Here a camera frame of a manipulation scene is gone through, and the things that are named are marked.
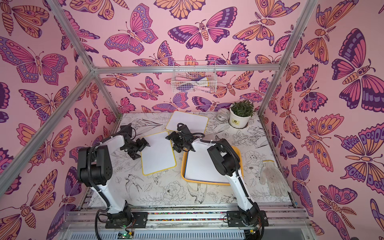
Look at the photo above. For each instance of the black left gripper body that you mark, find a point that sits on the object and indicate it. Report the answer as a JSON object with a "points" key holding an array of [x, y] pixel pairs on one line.
{"points": [[136, 147]]}

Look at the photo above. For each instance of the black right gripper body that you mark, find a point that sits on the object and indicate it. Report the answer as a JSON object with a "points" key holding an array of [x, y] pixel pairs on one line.
{"points": [[177, 139]]}

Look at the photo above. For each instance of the yellow-framed whiteboard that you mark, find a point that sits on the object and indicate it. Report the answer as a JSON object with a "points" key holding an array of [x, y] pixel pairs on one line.
{"points": [[195, 123], [159, 156]]}

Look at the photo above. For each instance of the yellow storage tray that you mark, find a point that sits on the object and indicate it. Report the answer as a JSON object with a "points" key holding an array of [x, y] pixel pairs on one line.
{"points": [[186, 177]]}

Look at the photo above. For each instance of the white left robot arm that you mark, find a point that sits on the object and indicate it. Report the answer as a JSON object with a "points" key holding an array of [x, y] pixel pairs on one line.
{"points": [[95, 170]]}

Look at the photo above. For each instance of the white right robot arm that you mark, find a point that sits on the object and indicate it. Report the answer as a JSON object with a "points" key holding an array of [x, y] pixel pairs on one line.
{"points": [[227, 163]]}

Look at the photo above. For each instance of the clear tape roll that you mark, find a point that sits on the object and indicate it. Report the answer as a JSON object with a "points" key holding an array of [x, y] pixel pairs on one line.
{"points": [[223, 115]]}

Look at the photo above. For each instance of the potted green plant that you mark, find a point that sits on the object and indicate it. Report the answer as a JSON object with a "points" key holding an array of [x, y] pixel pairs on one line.
{"points": [[240, 114]]}

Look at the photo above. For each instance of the green circuit board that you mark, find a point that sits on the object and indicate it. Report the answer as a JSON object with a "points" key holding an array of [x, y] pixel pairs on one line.
{"points": [[125, 235]]}

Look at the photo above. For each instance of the white knit work glove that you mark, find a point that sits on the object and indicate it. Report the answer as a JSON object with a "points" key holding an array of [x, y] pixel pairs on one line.
{"points": [[276, 182]]}

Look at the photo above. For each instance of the white wire wall basket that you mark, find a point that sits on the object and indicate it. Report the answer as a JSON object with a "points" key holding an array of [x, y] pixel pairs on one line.
{"points": [[194, 76]]}

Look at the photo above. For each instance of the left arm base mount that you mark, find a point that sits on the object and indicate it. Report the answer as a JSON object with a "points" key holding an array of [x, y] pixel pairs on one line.
{"points": [[136, 220]]}

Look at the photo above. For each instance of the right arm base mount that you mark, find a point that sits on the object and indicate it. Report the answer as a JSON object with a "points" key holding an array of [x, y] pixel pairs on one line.
{"points": [[242, 219]]}

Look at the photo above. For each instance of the aluminium rail base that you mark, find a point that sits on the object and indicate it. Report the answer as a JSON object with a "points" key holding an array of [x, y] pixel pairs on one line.
{"points": [[208, 223]]}

